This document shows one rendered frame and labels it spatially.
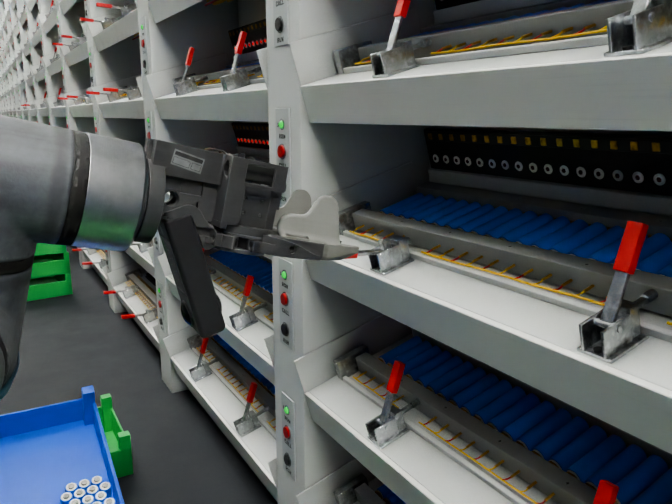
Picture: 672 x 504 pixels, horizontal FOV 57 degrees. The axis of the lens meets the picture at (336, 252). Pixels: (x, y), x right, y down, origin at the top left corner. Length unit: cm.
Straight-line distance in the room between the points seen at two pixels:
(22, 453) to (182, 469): 28
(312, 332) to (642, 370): 47
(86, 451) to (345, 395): 57
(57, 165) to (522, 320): 37
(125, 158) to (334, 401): 44
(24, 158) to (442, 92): 33
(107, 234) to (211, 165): 10
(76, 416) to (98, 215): 82
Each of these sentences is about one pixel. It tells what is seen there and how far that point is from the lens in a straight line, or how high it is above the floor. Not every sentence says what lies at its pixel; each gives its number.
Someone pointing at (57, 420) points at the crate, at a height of 11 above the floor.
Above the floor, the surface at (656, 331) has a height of 51.
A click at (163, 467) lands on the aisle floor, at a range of 128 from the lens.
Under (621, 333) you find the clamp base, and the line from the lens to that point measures 46.
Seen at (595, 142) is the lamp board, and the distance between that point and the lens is 63.
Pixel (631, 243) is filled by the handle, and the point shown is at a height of 57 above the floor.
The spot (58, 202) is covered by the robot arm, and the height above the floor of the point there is 59.
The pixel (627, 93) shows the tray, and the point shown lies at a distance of 43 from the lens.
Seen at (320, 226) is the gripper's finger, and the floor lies 55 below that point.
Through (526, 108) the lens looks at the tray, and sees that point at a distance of 48.
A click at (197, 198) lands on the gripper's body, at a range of 53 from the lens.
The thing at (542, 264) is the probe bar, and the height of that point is 53.
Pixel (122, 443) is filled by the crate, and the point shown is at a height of 7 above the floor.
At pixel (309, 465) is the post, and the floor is 18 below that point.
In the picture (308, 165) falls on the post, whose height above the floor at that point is 59.
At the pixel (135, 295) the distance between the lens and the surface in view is 202.
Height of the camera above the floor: 65
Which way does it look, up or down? 13 degrees down
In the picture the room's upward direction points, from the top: straight up
